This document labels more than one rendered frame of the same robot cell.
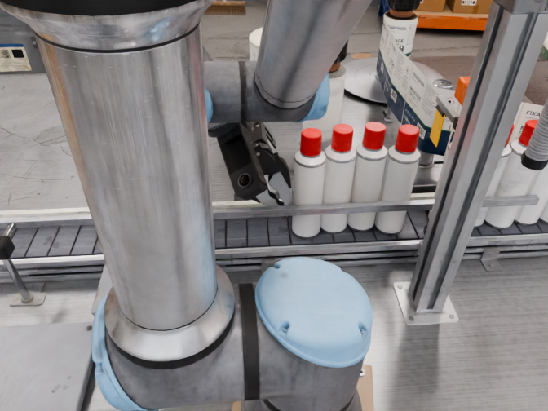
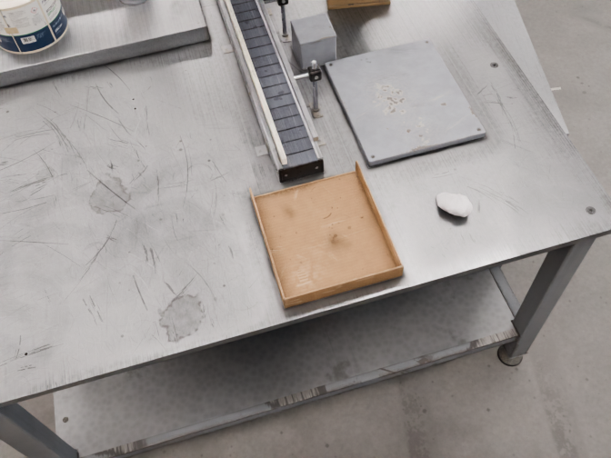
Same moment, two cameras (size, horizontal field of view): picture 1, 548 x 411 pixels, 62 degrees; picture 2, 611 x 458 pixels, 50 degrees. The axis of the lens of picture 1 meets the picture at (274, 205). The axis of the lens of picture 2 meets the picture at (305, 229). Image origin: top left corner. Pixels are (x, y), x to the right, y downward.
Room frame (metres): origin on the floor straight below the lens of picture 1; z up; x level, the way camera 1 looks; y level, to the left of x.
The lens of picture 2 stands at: (0.72, 1.57, 2.05)
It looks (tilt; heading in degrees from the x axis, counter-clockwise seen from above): 56 degrees down; 261
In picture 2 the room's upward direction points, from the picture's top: 4 degrees counter-clockwise
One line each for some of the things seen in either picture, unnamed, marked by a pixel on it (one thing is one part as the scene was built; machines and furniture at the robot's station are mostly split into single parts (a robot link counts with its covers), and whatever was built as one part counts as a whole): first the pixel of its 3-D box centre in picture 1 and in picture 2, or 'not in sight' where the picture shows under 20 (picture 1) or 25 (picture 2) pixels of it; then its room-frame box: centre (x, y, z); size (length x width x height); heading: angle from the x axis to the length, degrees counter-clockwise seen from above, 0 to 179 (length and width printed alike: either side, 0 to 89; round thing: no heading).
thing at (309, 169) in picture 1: (308, 185); not in sight; (0.61, -0.06, 0.98); 0.05 x 0.05 x 0.20
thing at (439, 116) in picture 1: (437, 125); not in sight; (0.62, -0.25, 1.09); 0.03 x 0.01 x 0.06; 4
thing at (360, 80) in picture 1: (390, 80); not in sight; (1.24, -0.33, 0.89); 0.31 x 0.31 x 0.01
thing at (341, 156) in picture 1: (337, 180); not in sight; (0.63, -0.11, 0.98); 0.05 x 0.05 x 0.20
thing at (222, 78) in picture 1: (194, 93); not in sight; (0.53, 0.10, 1.19); 0.11 x 0.11 x 0.08; 7
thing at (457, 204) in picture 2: not in sight; (454, 203); (0.26, 0.79, 0.85); 0.08 x 0.07 x 0.04; 101
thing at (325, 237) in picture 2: not in sight; (323, 230); (0.56, 0.79, 0.85); 0.30 x 0.26 x 0.04; 94
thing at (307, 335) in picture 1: (305, 333); not in sight; (0.28, -0.03, 1.04); 0.13 x 0.12 x 0.14; 97
